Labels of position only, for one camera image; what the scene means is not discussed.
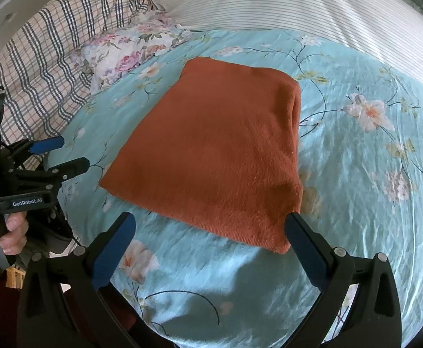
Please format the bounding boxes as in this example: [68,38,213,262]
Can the black and white object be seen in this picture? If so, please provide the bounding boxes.
[25,203,76,259]

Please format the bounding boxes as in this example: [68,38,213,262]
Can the person's dark red clothing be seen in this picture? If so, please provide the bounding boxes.
[0,266,139,348]

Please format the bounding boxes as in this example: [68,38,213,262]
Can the white striped duvet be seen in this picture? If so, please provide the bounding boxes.
[148,0,423,98]

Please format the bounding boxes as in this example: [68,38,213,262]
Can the light blue floral bedsheet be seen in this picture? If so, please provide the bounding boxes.
[46,29,423,348]

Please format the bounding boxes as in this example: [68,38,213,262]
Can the person's left hand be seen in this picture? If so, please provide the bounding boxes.
[0,212,30,262]

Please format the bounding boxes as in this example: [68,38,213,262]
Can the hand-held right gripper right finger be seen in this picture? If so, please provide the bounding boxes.
[284,212,402,348]

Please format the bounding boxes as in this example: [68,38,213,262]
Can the floral pillow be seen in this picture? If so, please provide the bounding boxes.
[70,11,194,95]

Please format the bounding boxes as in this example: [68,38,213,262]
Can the wooden frame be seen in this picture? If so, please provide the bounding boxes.
[6,265,28,290]

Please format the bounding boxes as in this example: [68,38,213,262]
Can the orange knit sweater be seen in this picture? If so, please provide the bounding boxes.
[99,56,303,254]

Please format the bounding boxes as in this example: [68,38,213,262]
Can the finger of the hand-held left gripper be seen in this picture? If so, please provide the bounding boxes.
[14,157,91,191]
[10,135,66,162]

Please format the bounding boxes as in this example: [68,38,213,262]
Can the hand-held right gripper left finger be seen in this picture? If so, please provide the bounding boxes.
[16,212,137,348]

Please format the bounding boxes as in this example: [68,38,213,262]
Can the plaid quilt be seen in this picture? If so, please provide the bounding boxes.
[0,0,161,142]

